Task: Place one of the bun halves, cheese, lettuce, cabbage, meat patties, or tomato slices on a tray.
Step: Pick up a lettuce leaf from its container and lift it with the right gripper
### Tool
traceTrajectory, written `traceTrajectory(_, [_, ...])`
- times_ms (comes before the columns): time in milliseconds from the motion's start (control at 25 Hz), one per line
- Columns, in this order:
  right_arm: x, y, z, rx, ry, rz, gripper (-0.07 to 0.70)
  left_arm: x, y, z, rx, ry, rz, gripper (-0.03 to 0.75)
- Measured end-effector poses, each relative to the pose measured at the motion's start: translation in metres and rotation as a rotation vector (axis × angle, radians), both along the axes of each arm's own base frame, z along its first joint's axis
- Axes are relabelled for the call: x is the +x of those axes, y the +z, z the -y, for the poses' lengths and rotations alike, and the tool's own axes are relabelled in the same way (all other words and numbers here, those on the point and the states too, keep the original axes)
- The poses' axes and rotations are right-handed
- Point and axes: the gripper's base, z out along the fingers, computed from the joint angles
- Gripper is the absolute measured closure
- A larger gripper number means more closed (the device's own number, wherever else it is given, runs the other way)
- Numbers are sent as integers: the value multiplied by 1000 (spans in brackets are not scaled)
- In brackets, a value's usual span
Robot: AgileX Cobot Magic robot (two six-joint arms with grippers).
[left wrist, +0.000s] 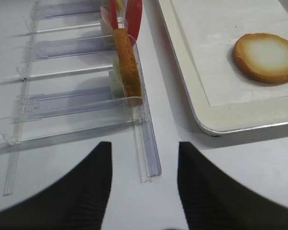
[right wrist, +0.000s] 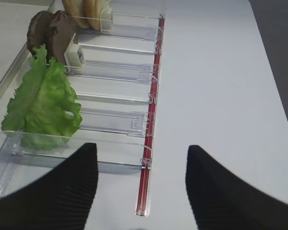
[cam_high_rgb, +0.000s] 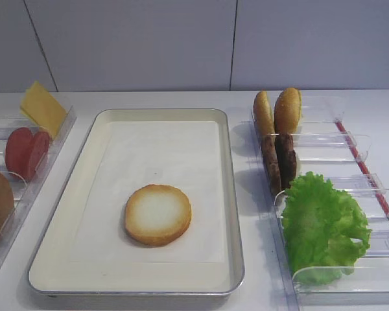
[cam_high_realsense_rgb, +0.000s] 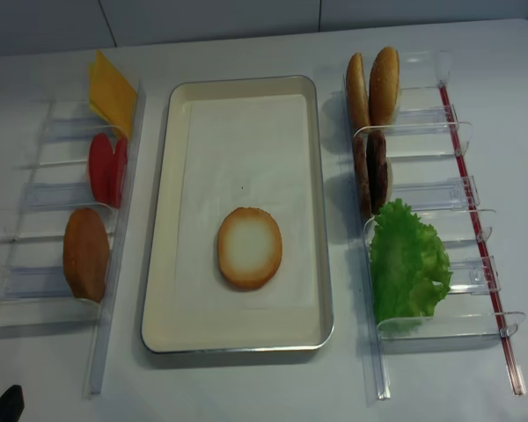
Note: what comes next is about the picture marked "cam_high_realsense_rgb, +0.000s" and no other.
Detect brown meat patty left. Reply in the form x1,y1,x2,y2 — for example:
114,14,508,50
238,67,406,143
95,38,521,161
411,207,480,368
353,135,371,221

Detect red tomato slice right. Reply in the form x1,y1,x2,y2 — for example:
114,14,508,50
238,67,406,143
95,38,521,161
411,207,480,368
109,138,128,209

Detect red tomato slice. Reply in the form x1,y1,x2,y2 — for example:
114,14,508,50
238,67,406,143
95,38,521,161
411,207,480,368
88,133,114,205
109,138,128,209

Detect sesame bun half right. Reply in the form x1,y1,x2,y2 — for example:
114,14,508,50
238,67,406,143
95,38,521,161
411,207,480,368
369,47,400,126

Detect dark meat patty right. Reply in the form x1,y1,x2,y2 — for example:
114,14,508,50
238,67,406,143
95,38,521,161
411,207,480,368
366,130,388,215

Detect clear acrylic rack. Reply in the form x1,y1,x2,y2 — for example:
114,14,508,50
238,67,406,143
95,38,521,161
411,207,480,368
0,89,146,396
327,52,526,401

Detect cream metal tray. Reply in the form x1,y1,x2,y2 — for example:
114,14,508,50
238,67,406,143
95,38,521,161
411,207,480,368
141,76,334,354

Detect clear acrylic rack left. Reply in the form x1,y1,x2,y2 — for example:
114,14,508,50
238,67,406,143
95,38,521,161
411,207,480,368
0,89,146,396

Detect red tomato slice left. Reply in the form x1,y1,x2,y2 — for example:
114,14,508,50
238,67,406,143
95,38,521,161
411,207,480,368
88,133,114,205

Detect brown breaded patty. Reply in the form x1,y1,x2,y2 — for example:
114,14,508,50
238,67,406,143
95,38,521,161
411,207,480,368
62,208,110,303

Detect bun half left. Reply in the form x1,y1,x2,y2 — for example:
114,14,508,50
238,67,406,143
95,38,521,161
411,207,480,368
346,52,370,130

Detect black object bottom left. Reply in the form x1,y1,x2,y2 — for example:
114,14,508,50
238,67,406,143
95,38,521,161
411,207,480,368
0,384,25,422

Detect toasted bun bottom slice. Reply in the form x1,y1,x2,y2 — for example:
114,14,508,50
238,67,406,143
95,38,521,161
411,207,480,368
217,207,282,291

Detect yellow cheese slices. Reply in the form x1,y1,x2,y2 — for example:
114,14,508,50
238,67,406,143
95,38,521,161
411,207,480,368
89,50,137,140

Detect green lettuce leaf in rack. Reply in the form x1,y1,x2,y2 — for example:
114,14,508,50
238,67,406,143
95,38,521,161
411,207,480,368
370,199,452,323

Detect white tray liner paper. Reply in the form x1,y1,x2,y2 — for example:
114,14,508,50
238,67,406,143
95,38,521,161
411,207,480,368
175,95,317,309

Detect clear acrylic rack right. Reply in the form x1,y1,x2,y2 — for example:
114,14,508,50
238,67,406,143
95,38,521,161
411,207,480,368
327,52,526,401

